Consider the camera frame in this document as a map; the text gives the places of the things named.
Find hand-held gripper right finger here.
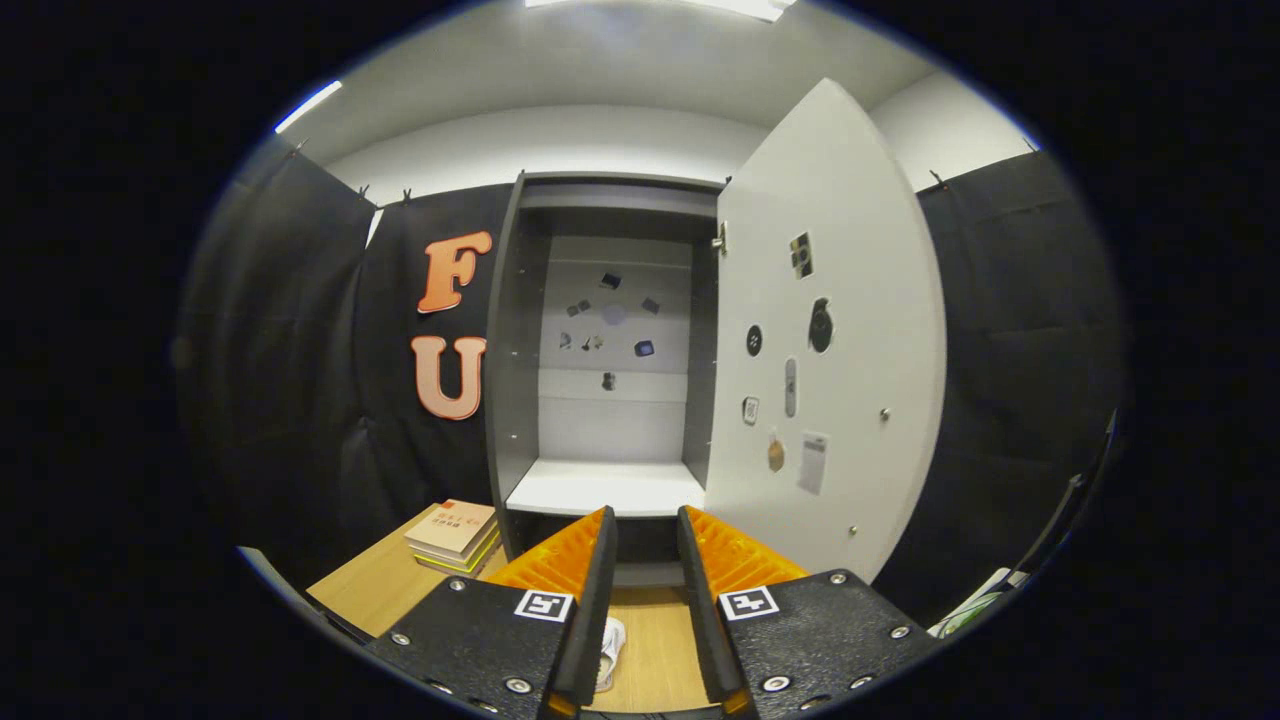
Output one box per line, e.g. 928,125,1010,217
677,505,941,719

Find white flat object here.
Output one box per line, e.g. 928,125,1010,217
930,567,1029,638

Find narrow ceiling light strip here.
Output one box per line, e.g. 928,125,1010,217
275,80,343,134

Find dark grey shoe cabinet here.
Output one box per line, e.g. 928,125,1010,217
483,170,726,591

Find yellow cover book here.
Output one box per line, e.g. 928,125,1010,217
415,535,501,578

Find row of black cloth clips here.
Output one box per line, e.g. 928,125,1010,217
293,138,1041,201

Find black backdrop cloth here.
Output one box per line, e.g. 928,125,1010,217
175,135,1131,626

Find thin dark cable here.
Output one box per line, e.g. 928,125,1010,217
1020,473,1086,571

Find beige paperback book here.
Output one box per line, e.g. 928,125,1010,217
404,498,498,561

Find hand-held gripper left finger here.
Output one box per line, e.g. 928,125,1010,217
365,505,619,719

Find white shoe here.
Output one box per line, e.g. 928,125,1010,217
598,617,628,693

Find beige shoe cabinet door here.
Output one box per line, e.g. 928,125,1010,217
703,78,948,584

